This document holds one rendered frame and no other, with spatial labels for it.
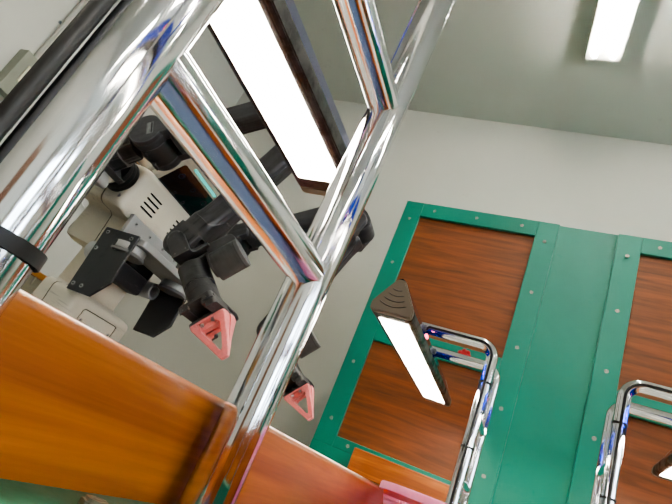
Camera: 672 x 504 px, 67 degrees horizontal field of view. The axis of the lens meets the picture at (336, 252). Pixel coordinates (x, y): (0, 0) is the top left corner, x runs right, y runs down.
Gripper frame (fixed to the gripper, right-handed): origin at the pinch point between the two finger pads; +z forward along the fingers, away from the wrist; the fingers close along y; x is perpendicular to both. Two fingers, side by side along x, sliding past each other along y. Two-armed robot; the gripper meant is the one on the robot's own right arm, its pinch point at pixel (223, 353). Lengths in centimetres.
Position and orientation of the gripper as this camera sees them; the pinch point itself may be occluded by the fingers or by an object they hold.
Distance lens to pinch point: 86.4
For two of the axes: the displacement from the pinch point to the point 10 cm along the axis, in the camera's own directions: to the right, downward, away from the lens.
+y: 2.9, 5.1, 8.1
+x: -8.6, 5.1, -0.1
